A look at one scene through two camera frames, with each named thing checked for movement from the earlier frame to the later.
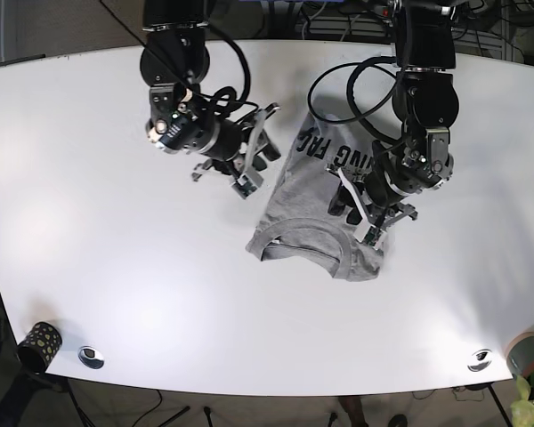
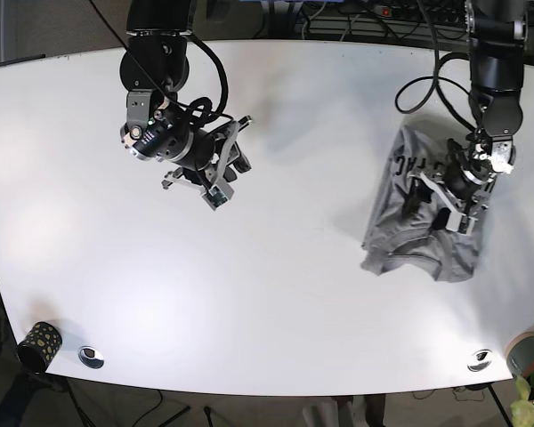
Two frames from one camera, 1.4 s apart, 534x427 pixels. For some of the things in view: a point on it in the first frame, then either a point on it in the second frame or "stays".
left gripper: (377, 196) to (464, 191)
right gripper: (232, 151) to (206, 154)
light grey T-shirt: (296, 223) to (393, 237)
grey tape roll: (528, 351) stays
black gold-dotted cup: (39, 346) stays
